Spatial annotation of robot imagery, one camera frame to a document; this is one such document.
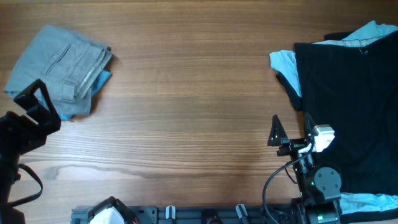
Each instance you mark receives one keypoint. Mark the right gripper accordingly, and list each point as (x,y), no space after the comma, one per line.
(291,145)

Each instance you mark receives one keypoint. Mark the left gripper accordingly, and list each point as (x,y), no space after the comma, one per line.
(33,136)

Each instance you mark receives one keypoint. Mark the grey shorts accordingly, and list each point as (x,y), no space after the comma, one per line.
(67,62)

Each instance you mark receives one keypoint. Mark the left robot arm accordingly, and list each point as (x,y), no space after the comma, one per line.
(10,167)

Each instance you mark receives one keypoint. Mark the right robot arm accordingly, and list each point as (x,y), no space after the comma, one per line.
(319,185)

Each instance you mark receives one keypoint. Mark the folded blue denim shorts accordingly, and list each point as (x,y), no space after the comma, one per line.
(99,82)

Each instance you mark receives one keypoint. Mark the light blue garment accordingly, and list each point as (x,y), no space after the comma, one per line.
(285,63)

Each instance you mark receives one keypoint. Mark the black garment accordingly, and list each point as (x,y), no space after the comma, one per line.
(354,90)

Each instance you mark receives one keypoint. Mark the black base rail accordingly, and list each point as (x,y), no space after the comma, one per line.
(199,214)

